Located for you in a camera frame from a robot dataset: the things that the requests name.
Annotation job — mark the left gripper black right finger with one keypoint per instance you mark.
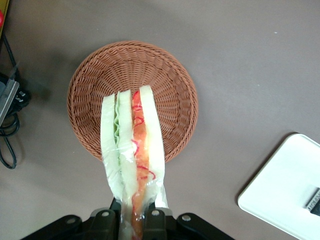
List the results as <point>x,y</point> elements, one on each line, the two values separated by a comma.
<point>157,225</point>

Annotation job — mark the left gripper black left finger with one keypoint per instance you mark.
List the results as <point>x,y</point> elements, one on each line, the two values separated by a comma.
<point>105,225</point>

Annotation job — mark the triangle sandwich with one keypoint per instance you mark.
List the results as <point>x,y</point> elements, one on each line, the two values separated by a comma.
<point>135,150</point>

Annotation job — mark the beige plastic tray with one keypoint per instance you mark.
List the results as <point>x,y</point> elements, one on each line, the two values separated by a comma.
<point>280,190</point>

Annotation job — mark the round brown wicker basket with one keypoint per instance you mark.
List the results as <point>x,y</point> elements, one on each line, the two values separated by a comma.
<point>130,67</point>

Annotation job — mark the metal equipment stand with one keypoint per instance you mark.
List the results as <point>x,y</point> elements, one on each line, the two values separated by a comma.
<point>7,97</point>

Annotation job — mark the yellow emergency stop box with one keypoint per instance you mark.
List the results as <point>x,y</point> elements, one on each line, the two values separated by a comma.
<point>3,15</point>

